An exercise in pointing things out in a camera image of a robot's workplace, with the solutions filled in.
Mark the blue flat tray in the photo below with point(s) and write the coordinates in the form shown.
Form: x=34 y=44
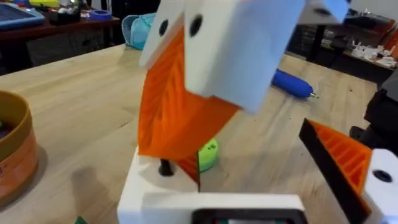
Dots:
x=15 y=15

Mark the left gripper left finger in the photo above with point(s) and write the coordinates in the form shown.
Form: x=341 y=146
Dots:
x=146 y=180

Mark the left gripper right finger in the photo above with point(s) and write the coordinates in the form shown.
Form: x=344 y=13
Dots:
x=348 y=161

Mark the black work table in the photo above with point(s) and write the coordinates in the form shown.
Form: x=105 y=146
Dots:
x=335 y=62

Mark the heap of white parts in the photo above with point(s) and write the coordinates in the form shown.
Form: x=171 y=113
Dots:
x=373 y=54

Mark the blue tape roll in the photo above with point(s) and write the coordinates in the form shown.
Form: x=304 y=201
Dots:
x=100 y=15

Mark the green disc with holes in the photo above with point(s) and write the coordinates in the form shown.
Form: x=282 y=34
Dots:
x=208 y=155

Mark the orange and brown toy tub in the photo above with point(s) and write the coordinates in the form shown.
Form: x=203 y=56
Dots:
x=15 y=161

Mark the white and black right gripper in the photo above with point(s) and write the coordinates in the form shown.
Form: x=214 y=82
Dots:
x=335 y=7

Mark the green toy asparagus bundle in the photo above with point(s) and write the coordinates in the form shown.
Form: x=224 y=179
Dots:
x=81 y=221

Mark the dark wooden side table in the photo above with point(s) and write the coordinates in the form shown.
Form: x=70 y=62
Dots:
x=56 y=34

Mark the light blue bag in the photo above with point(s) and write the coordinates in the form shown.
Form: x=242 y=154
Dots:
x=136 y=31

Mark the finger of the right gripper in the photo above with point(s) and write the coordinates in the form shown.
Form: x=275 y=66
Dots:
x=158 y=102
x=236 y=46

